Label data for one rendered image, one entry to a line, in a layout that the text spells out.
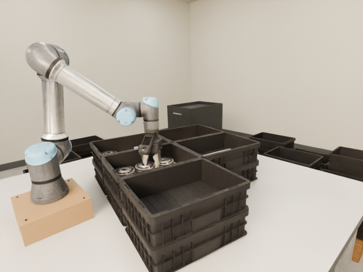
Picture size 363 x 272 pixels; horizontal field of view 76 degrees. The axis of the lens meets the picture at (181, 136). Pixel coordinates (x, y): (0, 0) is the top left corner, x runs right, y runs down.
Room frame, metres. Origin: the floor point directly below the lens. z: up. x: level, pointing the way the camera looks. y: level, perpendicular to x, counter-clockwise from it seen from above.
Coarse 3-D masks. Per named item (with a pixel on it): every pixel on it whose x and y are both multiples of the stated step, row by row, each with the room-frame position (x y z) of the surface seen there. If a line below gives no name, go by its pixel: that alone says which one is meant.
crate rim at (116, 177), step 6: (162, 144) 1.23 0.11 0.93; (168, 144) 1.24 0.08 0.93; (174, 144) 1.23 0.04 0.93; (132, 150) 1.14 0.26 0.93; (138, 150) 1.15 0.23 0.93; (186, 150) 1.12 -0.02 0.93; (108, 156) 1.07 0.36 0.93; (198, 156) 1.03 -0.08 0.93; (102, 162) 1.03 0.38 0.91; (108, 162) 0.98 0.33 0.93; (180, 162) 0.95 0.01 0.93; (108, 168) 0.93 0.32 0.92; (156, 168) 0.89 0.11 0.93; (114, 174) 0.85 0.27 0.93; (132, 174) 0.84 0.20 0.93
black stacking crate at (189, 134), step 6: (192, 126) 1.68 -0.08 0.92; (198, 126) 1.71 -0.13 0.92; (162, 132) 1.55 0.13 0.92; (168, 132) 1.58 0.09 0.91; (174, 132) 1.60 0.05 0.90; (180, 132) 1.63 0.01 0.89; (186, 132) 1.66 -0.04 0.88; (192, 132) 1.68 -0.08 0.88; (198, 132) 1.71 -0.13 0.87; (204, 132) 1.64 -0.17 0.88; (210, 132) 1.58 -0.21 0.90; (216, 132) 1.53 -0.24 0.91; (168, 138) 1.58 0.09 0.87; (174, 138) 1.60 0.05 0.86; (180, 138) 1.63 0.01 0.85; (186, 138) 1.66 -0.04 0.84
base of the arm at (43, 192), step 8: (32, 184) 0.89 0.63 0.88; (40, 184) 0.87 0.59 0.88; (48, 184) 0.88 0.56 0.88; (56, 184) 0.90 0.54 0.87; (64, 184) 0.94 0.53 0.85; (32, 192) 0.88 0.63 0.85; (40, 192) 0.87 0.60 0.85; (48, 192) 0.87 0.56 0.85; (56, 192) 0.89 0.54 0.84; (64, 192) 0.92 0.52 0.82; (32, 200) 0.87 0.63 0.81; (40, 200) 0.86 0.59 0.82; (48, 200) 0.87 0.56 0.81; (56, 200) 0.88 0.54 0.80
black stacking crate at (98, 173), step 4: (92, 164) 1.30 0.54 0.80; (96, 168) 1.20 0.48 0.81; (96, 172) 1.25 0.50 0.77; (96, 176) 1.28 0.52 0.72; (100, 176) 1.11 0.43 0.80; (100, 180) 1.15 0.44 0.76; (100, 184) 1.19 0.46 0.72; (104, 184) 1.10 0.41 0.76; (104, 188) 1.10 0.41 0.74; (104, 192) 1.10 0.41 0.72
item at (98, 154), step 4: (124, 136) 1.43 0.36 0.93; (128, 136) 1.43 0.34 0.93; (132, 136) 1.44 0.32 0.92; (100, 140) 1.34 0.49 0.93; (104, 140) 1.35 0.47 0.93; (164, 140) 1.32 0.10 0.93; (168, 140) 1.30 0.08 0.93; (92, 144) 1.28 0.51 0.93; (160, 144) 1.23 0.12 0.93; (92, 148) 1.23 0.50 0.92; (96, 148) 1.19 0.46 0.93; (96, 152) 1.14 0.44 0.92; (116, 152) 1.12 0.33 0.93; (100, 156) 1.07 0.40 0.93
